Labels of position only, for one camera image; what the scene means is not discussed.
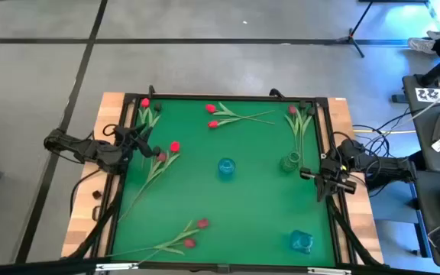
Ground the green glass vase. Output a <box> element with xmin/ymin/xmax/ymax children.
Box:
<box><xmin>280</xmin><ymin>150</ymin><xmax>302</xmax><ymax>173</ymax></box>

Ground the teal square glass vase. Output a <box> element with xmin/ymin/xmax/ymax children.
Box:
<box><xmin>289</xmin><ymin>228</ymin><xmax>315</xmax><ymax>255</ymax></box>

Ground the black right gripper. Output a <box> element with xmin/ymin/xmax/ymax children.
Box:
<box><xmin>299</xmin><ymin>150</ymin><xmax>358</xmax><ymax>202</ymax></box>

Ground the gray side desk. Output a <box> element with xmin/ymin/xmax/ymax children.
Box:
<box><xmin>402</xmin><ymin>74</ymin><xmax>440</xmax><ymax>175</ymax></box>

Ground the white cable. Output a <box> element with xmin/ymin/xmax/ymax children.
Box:
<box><xmin>393</xmin><ymin>78</ymin><xmax>440</xmax><ymax>125</ymax></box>

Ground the blue glass vase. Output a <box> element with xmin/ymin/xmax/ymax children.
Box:
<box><xmin>217</xmin><ymin>157</ymin><xmax>237</xmax><ymax>180</ymax></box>

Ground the yellow floor cable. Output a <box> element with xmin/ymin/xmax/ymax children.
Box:
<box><xmin>352</xmin><ymin>128</ymin><xmax>418</xmax><ymax>135</ymax></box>

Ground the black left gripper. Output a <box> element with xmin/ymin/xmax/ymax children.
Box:
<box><xmin>113</xmin><ymin>124</ymin><xmax>154</xmax><ymax>158</ymax></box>

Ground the black beam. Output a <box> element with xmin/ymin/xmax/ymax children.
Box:
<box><xmin>0</xmin><ymin>257</ymin><xmax>112</xmax><ymax>275</ymax></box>

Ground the dark desk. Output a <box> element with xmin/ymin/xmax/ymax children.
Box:
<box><xmin>410</xmin><ymin>170</ymin><xmax>440</xmax><ymax>268</ymax></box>

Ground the white printed label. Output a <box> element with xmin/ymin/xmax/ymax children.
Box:
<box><xmin>414</xmin><ymin>86</ymin><xmax>440</xmax><ymax>104</ymax></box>

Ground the green table mat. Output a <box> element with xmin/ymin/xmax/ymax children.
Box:
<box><xmin>111</xmin><ymin>98</ymin><xmax>338</xmax><ymax>267</ymax></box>

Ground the black metal table frame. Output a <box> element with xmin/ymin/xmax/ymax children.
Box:
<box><xmin>65</xmin><ymin>91</ymin><xmax>385</xmax><ymax>275</ymax></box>

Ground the black artificial tulip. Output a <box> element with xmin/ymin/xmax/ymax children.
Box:
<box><xmin>296</xmin><ymin>99</ymin><xmax>308</xmax><ymax>154</ymax></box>
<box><xmin>128</xmin><ymin>145</ymin><xmax>162</xmax><ymax>207</ymax></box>
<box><xmin>149</xmin><ymin>102</ymin><xmax>163</xmax><ymax>133</ymax></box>
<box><xmin>299</xmin><ymin>106</ymin><xmax>316</xmax><ymax>167</ymax></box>

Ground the silver metal bracket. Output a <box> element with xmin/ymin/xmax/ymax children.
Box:
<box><xmin>95</xmin><ymin>262</ymin><xmax>140</xmax><ymax>271</ymax></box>
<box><xmin>306</xmin><ymin>267</ymin><xmax>353</xmax><ymax>275</ymax></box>

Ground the black cable bundle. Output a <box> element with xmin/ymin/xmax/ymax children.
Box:
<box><xmin>351</xmin><ymin>106</ymin><xmax>416</xmax><ymax>161</ymax></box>

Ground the black tripod stand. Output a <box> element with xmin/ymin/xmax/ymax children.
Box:
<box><xmin>334</xmin><ymin>0</ymin><xmax>376</xmax><ymax>59</ymax></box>

